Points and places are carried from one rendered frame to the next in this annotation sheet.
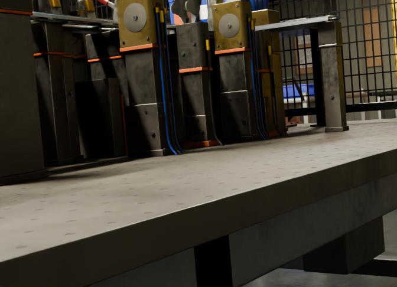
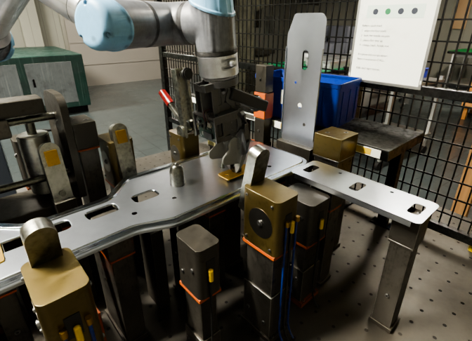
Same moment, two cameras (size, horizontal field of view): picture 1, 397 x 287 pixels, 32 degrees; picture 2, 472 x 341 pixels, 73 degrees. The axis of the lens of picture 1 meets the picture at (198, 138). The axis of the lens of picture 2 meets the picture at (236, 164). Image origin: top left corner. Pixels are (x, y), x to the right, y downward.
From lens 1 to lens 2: 134 cm
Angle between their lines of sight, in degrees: 27
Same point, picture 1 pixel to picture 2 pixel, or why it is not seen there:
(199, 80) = (198, 306)
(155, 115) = not seen: outside the picture
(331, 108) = (382, 304)
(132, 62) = not seen: outside the picture
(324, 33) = (400, 230)
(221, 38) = (250, 229)
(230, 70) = (256, 265)
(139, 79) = not seen: outside the picture
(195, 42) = (194, 272)
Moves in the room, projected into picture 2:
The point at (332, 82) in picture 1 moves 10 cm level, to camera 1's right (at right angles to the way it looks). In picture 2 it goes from (393, 283) to (448, 295)
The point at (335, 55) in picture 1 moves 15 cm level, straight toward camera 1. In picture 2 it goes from (407, 260) to (402, 318)
